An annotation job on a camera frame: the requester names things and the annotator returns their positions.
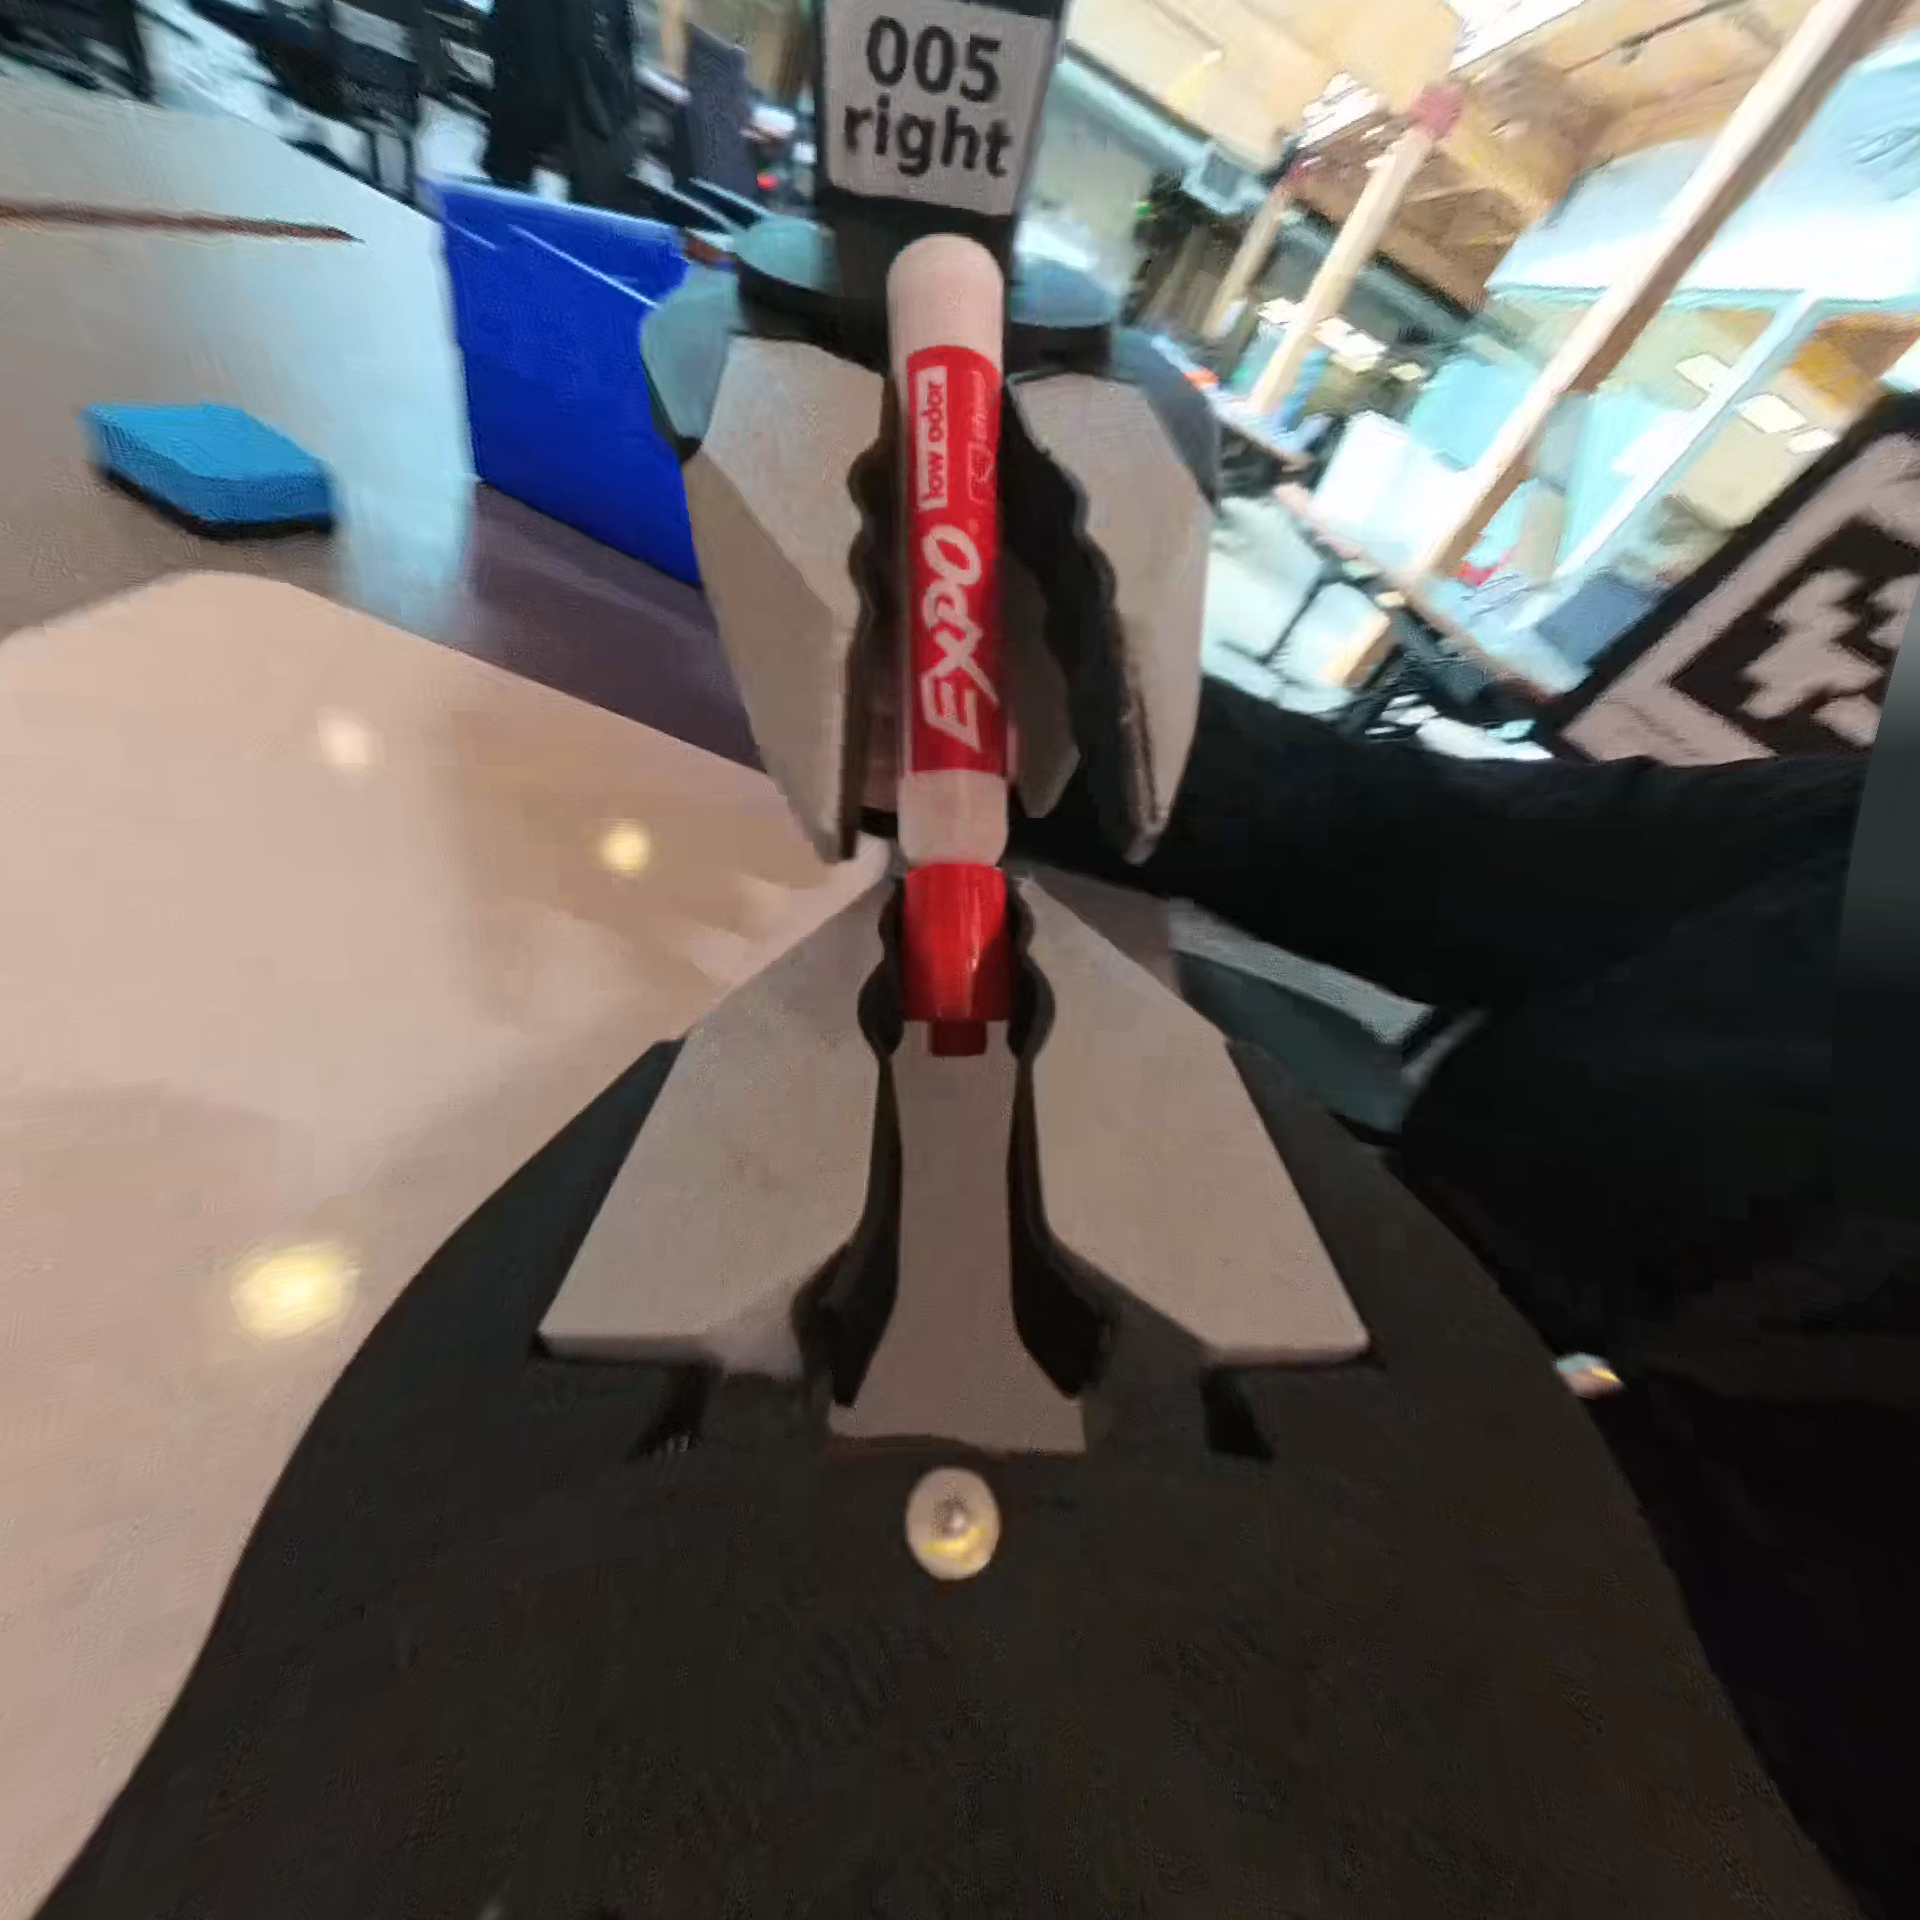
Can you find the black jacket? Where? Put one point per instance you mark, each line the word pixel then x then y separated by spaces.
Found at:
pixel 554 75

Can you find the wooden support post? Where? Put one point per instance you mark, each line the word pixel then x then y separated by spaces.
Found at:
pixel 1621 330
pixel 1351 255

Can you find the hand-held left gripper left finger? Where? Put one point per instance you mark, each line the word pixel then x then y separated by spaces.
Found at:
pixel 720 1184

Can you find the blue plastic bin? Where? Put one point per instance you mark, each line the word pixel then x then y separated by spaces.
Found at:
pixel 571 375

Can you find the blue whiteboard eraser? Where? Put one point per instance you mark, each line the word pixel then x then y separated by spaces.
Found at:
pixel 211 465

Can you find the red dry erase marker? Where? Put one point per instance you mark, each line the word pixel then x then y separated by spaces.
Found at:
pixel 948 600

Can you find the red marker cap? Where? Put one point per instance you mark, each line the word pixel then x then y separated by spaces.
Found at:
pixel 953 945

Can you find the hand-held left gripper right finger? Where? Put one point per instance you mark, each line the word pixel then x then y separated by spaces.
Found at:
pixel 1185 1201

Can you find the white whiteboard sheet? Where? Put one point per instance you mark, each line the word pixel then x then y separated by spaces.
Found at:
pixel 300 975

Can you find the framed fiducial marker sign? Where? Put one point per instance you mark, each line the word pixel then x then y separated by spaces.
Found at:
pixel 1800 600

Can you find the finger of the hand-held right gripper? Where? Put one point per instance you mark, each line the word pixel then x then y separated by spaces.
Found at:
pixel 780 524
pixel 1154 524

